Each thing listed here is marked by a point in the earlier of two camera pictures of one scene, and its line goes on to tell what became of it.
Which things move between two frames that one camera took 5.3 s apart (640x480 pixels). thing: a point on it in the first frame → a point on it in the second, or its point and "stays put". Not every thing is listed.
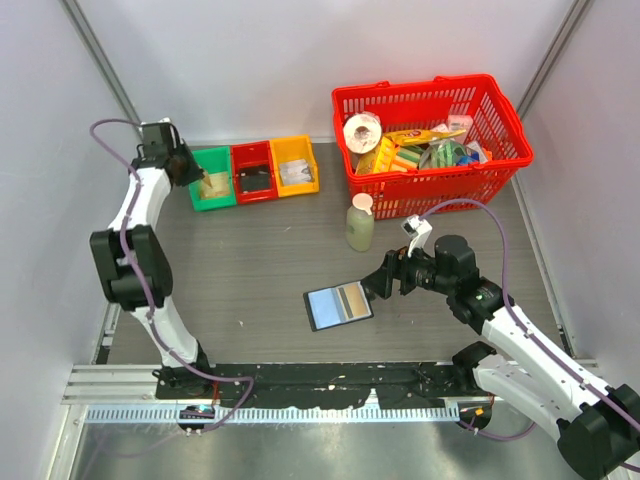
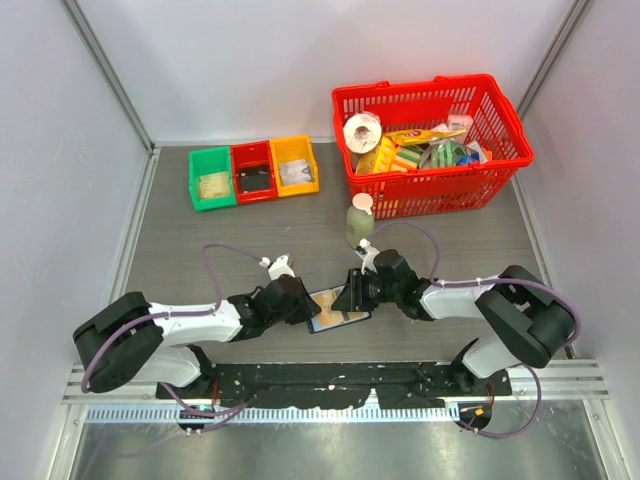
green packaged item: (442, 153) stays put
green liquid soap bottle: (360, 226) stays put
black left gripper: (195, 172) → (307, 309)
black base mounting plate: (287, 384) stays put
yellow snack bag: (407, 137) stays put
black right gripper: (396, 266) → (351, 298)
